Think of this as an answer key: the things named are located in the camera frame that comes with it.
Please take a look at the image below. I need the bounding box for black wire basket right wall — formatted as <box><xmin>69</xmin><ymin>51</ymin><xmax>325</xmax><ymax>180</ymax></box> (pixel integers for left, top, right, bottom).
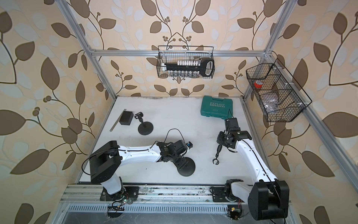
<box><xmin>246</xmin><ymin>59</ymin><xmax>312</xmax><ymax>122</ymax></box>

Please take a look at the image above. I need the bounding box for black wire basket wall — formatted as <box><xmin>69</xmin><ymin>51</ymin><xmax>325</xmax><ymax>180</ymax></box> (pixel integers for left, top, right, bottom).
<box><xmin>156</xmin><ymin>45</ymin><xmax>215</xmax><ymax>78</ymax></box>
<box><xmin>246</xmin><ymin>59</ymin><xmax>312</xmax><ymax>122</ymax></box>

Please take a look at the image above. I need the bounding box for socket set rail black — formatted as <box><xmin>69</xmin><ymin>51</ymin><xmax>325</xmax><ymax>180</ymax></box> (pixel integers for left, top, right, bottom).
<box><xmin>157</xmin><ymin>57</ymin><xmax>215</xmax><ymax>78</ymax></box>

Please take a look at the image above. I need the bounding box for green plastic tool case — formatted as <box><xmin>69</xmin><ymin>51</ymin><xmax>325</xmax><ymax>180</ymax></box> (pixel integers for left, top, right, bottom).
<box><xmin>200</xmin><ymin>96</ymin><xmax>233</xmax><ymax>119</ymax></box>

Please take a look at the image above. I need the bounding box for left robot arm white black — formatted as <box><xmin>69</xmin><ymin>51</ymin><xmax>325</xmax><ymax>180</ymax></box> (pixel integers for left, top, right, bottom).
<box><xmin>81</xmin><ymin>140</ymin><xmax>196</xmax><ymax>202</ymax></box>

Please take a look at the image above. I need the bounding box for small black box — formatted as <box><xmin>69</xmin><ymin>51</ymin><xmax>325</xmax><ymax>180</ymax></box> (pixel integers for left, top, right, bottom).
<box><xmin>119</xmin><ymin>111</ymin><xmax>134</xmax><ymax>126</ymax></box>

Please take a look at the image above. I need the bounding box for plastic bag in basket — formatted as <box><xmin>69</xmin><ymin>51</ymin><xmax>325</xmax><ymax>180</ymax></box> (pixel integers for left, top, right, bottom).
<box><xmin>261</xmin><ymin>92</ymin><xmax>279</xmax><ymax>113</ymax></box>

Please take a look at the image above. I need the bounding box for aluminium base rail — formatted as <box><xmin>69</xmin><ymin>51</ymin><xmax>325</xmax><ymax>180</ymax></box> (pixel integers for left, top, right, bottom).
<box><xmin>58</xmin><ymin>184</ymin><xmax>249</xmax><ymax>215</ymax></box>

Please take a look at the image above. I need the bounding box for red item in basket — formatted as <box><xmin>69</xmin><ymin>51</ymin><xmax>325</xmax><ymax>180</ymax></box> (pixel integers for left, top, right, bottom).
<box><xmin>254</xmin><ymin>80</ymin><xmax>263</xmax><ymax>89</ymax></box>

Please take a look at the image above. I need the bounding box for black microphone stand pole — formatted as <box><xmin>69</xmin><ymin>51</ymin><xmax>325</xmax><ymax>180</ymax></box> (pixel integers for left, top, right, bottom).
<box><xmin>134</xmin><ymin>112</ymin><xmax>146</xmax><ymax>134</ymax></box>

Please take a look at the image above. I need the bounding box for black wire basket back wall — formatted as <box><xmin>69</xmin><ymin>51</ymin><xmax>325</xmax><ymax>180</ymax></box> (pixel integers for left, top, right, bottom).
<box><xmin>156</xmin><ymin>45</ymin><xmax>215</xmax><ymax>78</ymax></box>

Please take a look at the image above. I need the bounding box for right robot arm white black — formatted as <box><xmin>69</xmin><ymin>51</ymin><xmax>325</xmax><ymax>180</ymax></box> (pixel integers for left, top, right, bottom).
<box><xmin>217</xmin><ymin>118</ymin><xmax>290</xmax><ymax>220</ymax></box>

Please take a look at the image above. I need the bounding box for black round stand base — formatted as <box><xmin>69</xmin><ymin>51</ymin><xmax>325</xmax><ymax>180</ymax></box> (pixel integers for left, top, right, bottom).
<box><xmin>138</xmin><ymin>121</ymin><xmax>153</xmax><ymax>135</ymax></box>

